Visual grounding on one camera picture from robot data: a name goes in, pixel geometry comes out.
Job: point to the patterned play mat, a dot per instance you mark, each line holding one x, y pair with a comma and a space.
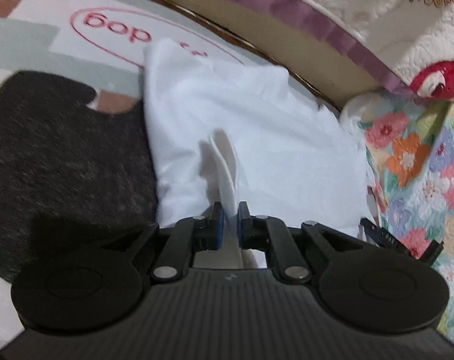
79, 238

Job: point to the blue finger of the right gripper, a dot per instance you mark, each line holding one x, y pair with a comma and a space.
382, 238

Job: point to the white quilt with red bears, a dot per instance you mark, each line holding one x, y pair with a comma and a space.
402, 44

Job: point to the floral patterned quilt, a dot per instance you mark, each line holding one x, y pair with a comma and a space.
410, 151

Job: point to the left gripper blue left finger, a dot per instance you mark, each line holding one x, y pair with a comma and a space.
185, 239

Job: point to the white hoodie sweatshirt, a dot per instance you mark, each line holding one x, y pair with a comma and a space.
224, 132

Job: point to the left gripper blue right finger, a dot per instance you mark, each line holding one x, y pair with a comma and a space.
271, 236

